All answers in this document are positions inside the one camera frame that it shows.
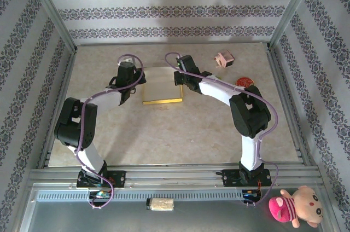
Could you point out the aluminium frame side rail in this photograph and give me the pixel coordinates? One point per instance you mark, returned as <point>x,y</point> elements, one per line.
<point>66,78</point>
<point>284,92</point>

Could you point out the white wrapped bundle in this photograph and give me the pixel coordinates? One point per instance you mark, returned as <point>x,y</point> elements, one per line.
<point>161,204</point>

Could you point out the small circuit board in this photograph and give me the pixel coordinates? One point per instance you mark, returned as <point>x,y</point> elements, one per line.
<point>100,194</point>
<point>251,194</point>

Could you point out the small pink toy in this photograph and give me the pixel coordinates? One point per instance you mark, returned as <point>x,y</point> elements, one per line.
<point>224,59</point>

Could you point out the grey metal sheet panel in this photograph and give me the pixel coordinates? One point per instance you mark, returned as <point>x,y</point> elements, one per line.
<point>218,218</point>

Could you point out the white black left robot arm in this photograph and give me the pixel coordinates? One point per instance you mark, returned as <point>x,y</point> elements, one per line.
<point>106,100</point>

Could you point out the yellow white cardboard box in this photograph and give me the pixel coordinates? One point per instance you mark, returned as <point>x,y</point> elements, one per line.
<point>160,87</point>

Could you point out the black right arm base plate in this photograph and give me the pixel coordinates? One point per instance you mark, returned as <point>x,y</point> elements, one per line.
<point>229,177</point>

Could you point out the thin aluminium frame rail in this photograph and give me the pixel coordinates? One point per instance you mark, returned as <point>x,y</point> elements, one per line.
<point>136,43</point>

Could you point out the red round disc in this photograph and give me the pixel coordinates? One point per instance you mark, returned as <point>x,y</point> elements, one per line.
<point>245,82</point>

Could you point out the pink plush pig toy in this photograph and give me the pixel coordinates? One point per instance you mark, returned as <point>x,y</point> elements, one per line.
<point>300,207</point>

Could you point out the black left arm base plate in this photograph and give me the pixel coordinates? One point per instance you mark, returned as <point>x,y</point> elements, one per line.
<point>117,178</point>

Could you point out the wide aluminium mounting rail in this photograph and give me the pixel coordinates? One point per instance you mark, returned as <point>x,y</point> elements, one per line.
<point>177,177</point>

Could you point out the aluminium frame post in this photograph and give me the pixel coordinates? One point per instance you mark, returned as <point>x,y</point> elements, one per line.
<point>293,7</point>
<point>51,7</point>

